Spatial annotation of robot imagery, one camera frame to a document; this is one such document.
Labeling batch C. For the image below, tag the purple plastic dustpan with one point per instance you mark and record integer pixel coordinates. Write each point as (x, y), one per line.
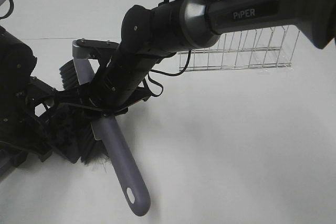
(32, 126)

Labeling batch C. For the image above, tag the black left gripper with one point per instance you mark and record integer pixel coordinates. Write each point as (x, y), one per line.
(29, 88)

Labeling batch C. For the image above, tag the chrome wire dish rack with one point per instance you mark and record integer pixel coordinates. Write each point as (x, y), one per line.
(263, 48)

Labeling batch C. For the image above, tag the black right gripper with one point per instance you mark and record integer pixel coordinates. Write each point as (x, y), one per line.
(85, 99)

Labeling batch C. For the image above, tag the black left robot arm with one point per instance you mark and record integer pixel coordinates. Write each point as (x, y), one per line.
(17, 58)

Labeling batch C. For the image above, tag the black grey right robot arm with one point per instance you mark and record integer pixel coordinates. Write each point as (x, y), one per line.
(150, 35)

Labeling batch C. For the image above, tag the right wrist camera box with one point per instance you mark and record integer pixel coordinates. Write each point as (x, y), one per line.
(93, 49)

